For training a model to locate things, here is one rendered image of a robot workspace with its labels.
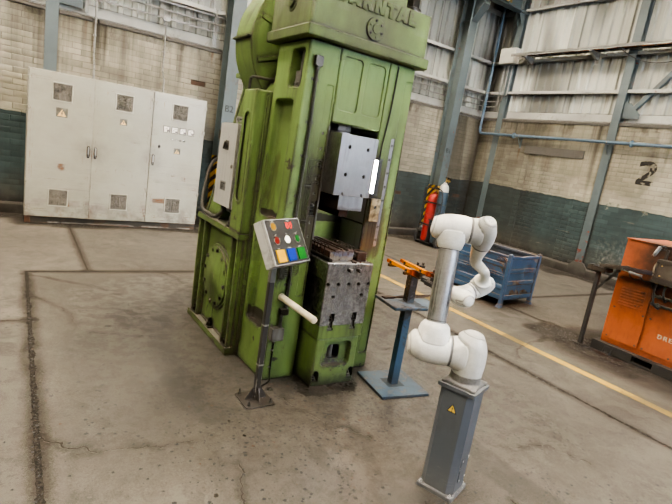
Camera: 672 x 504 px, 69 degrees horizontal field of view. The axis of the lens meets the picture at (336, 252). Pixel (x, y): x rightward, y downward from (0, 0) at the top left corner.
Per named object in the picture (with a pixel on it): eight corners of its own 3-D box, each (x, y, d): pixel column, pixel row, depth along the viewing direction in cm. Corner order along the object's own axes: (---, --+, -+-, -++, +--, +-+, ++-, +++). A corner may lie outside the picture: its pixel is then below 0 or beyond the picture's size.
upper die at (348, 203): (360, 211, 338) (363, 197, 336) (336, 209, 327) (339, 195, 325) (328, 201, 372) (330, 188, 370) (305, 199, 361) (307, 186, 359)
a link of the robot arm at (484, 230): (491, 236, 259) (466, 232, 260) (502, 212, 245) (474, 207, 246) (492, 255, 250) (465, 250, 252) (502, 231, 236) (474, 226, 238)
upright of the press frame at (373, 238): (365, 366, 398) (419, 70, 352) (338, 370, 383) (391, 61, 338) (335, 344, 433) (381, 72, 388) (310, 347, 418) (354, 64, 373)
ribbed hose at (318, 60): (290, 315, 340) (328, 56, 306) (280, 315, 335) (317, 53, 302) (287, 312, 343) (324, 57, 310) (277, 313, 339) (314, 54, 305)
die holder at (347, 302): (363, 323, 357) (373, 263, 349) (319, 326, 336) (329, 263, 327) (323, 297, 402) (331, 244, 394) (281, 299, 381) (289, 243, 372)
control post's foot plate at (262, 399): (277, 405, 317) (278, 392, 316) (245, 410, 305) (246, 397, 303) (262, 389, 335) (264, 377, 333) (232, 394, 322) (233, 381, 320)
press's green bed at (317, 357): (352, 381, 367) (362, 322, 358) (309, 388, 346) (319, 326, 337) (314, 351, 411) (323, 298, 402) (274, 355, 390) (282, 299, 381)
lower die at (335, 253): (352, 261, 345) (354, 249, 344) (328, 261, 334) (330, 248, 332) (321, 246, 379) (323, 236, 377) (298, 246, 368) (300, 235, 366)
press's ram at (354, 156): (378, 199, 344) (388, 141, 336) (332, 194, 322) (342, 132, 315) (345, 190, 378) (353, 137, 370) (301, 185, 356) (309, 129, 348)
